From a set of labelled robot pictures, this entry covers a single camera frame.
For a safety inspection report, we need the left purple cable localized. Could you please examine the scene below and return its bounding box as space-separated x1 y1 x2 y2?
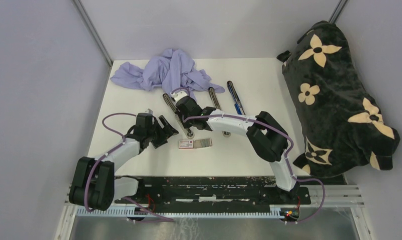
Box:
84 112 175 223

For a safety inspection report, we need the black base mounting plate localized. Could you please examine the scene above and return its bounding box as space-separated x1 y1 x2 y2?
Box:
131 176 311 214

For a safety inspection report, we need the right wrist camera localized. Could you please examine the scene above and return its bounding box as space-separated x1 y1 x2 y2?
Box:
171 89 189 103

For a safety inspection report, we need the blue stapler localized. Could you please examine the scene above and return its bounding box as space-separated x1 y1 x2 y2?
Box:
227 81 245 115

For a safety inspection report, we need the purple cable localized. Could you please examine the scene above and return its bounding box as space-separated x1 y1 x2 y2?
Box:
84 112 175 223
171 87 326 225

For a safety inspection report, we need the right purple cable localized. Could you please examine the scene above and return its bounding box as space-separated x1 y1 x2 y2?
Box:
171 87 326 225

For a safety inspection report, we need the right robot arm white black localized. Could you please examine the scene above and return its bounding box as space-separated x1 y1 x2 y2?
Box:
172 91 298 204

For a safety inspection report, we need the beige black stapler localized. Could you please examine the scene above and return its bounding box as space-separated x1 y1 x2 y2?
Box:
208 87 231 138
163 93 194 139

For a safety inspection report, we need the black floral plush pillow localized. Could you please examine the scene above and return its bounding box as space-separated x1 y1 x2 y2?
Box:
277 21 400 178

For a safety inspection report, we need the red white staple box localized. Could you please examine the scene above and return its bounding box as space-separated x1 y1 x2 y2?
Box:
178 140 194 149

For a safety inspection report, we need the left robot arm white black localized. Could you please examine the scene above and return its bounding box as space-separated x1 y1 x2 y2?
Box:
69 112 179 212

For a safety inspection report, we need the aluminium rail frame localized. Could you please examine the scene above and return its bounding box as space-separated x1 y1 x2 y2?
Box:
54 185 370 240

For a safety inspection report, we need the purple crumpled cloth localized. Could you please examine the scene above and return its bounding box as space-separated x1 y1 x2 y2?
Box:
110 48 225 99

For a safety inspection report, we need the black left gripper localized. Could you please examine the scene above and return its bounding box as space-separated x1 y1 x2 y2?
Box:
146 115 178 149

